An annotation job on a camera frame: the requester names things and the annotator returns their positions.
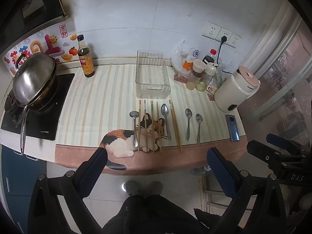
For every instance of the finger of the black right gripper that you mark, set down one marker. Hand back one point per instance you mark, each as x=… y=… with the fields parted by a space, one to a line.
x=264 y=153
x=286 y=144

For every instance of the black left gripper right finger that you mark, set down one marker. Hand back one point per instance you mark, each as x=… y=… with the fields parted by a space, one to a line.
x=224 y=171

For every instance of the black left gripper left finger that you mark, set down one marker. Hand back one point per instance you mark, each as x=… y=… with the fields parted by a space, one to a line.
x=89 y=172

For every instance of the steel spoon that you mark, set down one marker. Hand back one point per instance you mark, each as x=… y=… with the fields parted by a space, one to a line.
x=199 y=120
x=134 y=114
x=165 y=112
x=188 y=113

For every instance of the wooden chopstick green band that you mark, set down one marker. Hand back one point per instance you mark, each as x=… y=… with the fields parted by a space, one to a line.
x=152 y=124

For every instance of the blue kitchen cabinet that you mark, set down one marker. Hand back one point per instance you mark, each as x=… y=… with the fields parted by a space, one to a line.
x=19 y=175

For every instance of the blue smartphone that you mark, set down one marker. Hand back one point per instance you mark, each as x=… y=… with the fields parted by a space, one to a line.
x=232 y=128

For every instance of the grey shoe left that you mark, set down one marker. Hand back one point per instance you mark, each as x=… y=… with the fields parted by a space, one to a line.
x=133 y=188

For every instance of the grey shoe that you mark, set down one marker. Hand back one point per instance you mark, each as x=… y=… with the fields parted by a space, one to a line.
x=154 y=188
x=133 y=188

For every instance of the grey shoe right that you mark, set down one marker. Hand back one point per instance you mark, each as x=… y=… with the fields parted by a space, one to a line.
x=154 y=188

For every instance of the cream electric kettle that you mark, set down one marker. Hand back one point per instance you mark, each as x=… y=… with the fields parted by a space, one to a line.
x=241 y=85

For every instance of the glass oil bottle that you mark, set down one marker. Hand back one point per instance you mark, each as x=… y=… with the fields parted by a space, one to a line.
x=209 y=73

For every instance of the steel wok with lid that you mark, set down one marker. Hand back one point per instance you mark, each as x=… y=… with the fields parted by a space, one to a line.
x=32 y=82

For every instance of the clear plastic organizer basket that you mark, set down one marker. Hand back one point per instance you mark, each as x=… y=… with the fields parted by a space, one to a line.
x=151 y=79

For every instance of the red cap sauce bottle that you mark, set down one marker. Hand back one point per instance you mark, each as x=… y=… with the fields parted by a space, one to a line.
x=210 y=58

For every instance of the dark soy sauce bottle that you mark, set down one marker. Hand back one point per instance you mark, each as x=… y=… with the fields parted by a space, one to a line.
x=84 y=57

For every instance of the white plastic bag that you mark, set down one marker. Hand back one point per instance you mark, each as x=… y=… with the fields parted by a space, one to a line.
x=179 y=56

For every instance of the black range hood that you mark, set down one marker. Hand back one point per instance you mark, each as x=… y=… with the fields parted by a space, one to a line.
x=22 y=18

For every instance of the white wall socket strip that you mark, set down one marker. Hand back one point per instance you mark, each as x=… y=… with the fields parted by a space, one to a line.
x=215 y=32

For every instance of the colourful wall sticker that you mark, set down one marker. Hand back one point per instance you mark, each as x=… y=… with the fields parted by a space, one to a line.
x=57 y=41

